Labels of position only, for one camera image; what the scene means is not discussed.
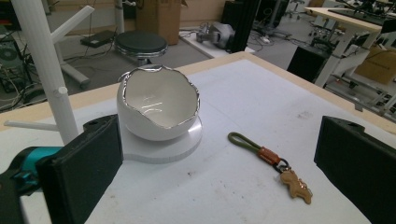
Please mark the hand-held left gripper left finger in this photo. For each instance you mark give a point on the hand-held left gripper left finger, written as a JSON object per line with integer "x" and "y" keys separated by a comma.
{"x": 81, "y": 168}

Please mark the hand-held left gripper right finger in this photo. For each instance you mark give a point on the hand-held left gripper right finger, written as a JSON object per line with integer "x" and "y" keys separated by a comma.
{"x": 358, "y": 168}

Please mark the white round base disc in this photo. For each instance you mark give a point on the white round base disc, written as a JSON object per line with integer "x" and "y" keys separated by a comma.
{"x": 162, "y": 151}

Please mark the low cardboard box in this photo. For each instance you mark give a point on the low cardboard box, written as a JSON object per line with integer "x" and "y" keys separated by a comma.
{"x": 378, "y": 65}

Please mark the white eggshell bowl, silver rim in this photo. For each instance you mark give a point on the white eggshell bowl, silver rim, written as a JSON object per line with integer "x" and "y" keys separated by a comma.
{"x": 162, "y": 96}

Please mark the black box case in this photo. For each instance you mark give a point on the black box case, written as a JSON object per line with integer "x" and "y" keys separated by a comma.
{"x": 308, "y": 63}

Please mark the white table mat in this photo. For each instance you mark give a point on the white table mat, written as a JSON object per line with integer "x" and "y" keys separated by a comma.
{"x": 249, "y": 102}

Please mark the white peg tree stand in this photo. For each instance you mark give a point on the white peg tree stand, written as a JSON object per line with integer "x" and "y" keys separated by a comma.
{"x": 40, "y": 46}

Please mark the black round stool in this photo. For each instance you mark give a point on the black round stool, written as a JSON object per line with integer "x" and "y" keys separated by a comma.
{"x": 140, "y": 42}

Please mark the white desk with wooden top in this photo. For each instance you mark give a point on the white desk with wooden top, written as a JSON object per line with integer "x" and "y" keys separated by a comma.
{"x": 345, "y": 21}

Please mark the white pole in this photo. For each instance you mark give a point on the white pole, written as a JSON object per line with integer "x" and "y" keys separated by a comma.
{"x": 119, "y": 15}

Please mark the tall cardboard box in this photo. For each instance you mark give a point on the tall cardboard box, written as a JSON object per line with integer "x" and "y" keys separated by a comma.
{"x": 162, "y": 18}

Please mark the grey device on floor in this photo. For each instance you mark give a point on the grey device on floor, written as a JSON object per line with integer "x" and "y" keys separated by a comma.
{"x": 219, "y": 34}

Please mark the metal floor frame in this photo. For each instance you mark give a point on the metal floor frame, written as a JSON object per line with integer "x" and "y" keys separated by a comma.
{"x": 367, "y": 93}

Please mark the black metal post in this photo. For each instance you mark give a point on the black metal post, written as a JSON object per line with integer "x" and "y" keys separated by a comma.
{"x": 241, "y": 25}

